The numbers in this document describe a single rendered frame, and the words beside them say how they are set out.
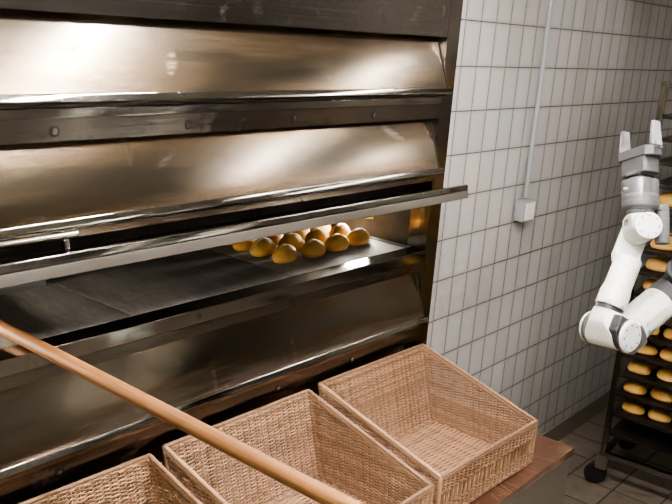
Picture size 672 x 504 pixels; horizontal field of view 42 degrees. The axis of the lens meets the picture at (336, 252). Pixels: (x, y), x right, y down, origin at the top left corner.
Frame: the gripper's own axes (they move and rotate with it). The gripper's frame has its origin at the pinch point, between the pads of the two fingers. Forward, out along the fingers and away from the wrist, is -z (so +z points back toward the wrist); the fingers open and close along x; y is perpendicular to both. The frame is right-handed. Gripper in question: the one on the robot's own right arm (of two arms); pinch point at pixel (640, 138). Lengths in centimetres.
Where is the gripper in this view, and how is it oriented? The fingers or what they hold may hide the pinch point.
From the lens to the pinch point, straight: 231.9
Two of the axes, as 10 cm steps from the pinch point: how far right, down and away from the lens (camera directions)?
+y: -9.2, -1.1, -3.8
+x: 3.9, -1.3, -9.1
